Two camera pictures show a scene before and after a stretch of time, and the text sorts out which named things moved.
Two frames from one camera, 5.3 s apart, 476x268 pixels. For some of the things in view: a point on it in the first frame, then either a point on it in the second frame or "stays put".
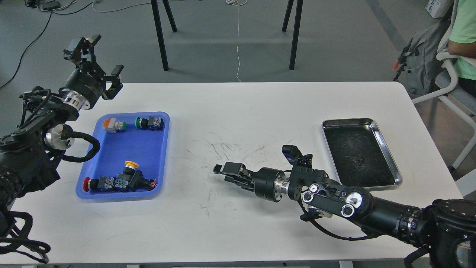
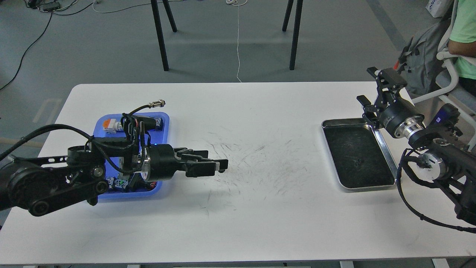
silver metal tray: [360, 156] stays put
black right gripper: [270, 184] → [399, 117]
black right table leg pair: [296, 26] stays put
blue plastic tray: [131, 163] stays put
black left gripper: [83, 89] → [163, 162]
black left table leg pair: [155, 10] stays put
